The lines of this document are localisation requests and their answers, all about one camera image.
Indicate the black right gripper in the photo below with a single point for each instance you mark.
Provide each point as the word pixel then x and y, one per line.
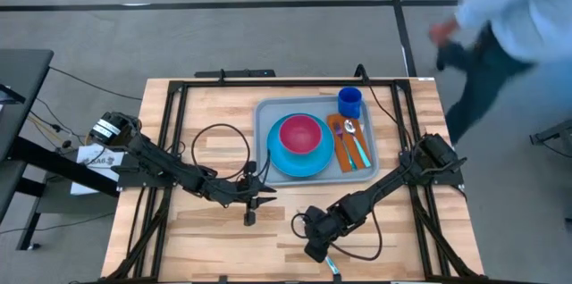
pixel 319 230

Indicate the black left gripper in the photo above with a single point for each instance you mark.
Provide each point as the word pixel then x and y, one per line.
pixel 232 190

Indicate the teal blue plate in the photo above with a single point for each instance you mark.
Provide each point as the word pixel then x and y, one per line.
pixel 286 163

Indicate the pink bowl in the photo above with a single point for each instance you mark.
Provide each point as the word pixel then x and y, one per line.
pixel 300 134

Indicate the blue plastic cup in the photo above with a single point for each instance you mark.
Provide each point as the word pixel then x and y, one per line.
pixel 349 103

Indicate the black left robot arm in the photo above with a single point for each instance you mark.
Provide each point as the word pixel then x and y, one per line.
pixel 152 159

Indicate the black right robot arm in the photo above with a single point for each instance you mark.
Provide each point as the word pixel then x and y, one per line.
pixel 384 186

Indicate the grey plastic tray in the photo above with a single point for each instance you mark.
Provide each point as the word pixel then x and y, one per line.
pixel 268 114

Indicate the orange napkin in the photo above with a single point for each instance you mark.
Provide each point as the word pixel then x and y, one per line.
pixel 344 164

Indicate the black power strip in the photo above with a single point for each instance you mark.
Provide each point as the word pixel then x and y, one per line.
pixel 232 73

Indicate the white printed paper sheet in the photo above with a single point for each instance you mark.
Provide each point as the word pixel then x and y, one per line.
pixel 85 186

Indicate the black stand leg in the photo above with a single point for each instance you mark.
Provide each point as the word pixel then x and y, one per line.
pixel 552 134

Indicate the black desk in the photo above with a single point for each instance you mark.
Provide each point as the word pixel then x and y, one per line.
pixel 22 78

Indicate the person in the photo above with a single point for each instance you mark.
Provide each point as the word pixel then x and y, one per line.
pixel 518 7

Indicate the black aluminium table frame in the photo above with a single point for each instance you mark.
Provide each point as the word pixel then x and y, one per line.
pixel 286 83

